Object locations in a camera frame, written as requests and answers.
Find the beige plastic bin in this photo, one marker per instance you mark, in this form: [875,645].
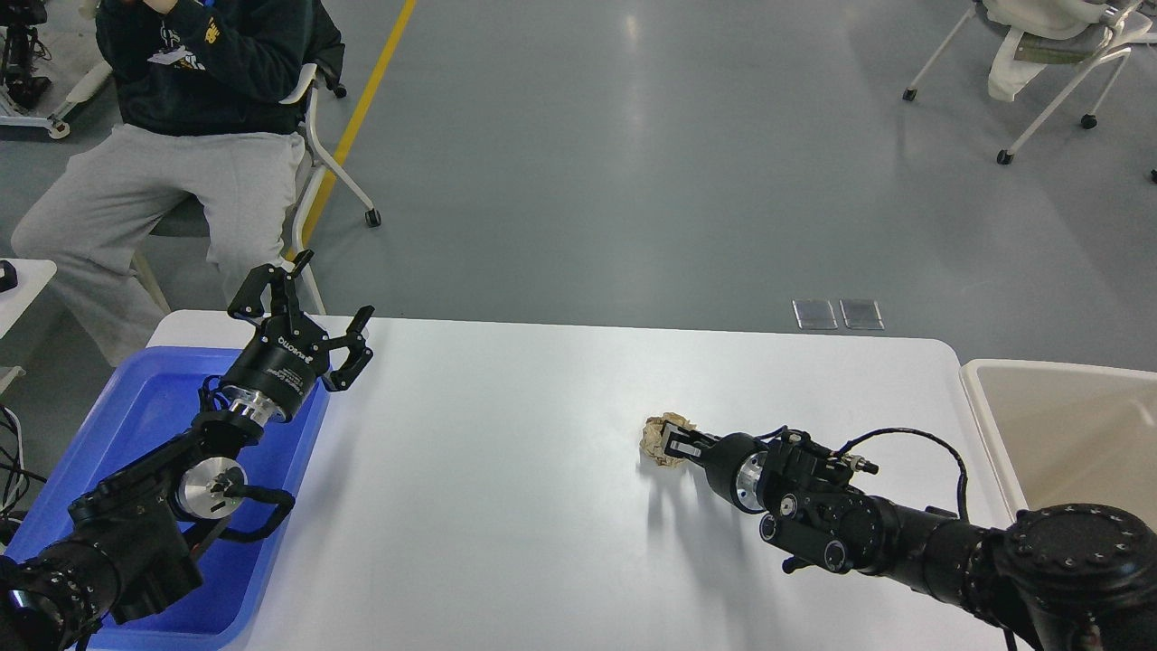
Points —
[1061,433]

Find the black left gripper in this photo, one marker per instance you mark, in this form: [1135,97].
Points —
[284,358]

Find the equipment stand top left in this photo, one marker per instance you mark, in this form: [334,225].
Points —
[48,73]

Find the black device on side table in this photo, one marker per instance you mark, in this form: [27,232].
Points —
[8,276]

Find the metal floor plate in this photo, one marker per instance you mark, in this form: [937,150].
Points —
[862,314]
[815,315]

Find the blue plastic bin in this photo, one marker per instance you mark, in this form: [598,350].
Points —
[151,399]

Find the beige paper ball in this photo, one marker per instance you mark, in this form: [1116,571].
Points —
[652,442]

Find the white office chair right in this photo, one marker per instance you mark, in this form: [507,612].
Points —
[1038,34]

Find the seated person in black hoodie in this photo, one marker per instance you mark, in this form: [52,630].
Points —
[202,91]

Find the metal floor plate left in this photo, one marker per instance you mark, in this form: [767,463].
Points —
[815,315]

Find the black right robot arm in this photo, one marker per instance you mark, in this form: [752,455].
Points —
[1075,576]

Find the metal floor plate right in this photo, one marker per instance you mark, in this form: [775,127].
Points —
[862,314]

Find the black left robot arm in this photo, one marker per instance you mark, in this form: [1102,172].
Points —
[137,537]

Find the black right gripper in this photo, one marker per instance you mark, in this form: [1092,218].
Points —
[733,465]

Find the white side table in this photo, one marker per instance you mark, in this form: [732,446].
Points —
[33,277]

